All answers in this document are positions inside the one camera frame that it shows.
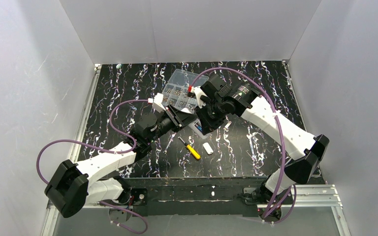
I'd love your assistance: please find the white remote control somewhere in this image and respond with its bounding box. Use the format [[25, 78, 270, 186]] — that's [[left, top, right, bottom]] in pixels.
[[188, 119, 210, 140]]

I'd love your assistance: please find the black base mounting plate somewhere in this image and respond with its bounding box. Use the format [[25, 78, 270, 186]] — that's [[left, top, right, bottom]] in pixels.
[[107, 177, 272, 217]]

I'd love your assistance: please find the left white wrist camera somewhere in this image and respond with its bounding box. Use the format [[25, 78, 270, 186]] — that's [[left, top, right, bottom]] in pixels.
[[148, 93, 166, 113]]

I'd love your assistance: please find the clear plastic parts organizer box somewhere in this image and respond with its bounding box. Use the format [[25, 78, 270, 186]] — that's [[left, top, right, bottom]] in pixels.
[[162, 69, 198, 113]]

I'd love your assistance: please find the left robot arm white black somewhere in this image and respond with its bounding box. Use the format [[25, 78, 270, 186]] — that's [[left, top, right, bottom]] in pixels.
[[44, 105, 197, 218]]

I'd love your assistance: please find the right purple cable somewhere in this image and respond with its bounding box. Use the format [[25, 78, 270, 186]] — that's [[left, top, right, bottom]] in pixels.
[[190, 67, 298, 224]]

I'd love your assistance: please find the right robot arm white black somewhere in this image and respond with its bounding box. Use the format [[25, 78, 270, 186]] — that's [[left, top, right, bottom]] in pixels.
[[188, 75, 329, 200]]

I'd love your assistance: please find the yellow handled screwdriver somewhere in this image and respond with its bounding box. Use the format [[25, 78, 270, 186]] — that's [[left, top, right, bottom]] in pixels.
[[178, 137, 201, 160]]

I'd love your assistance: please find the white remote battery cover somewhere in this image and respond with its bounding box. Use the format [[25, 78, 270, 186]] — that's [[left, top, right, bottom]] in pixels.
[[202, 143, 214, 155]]

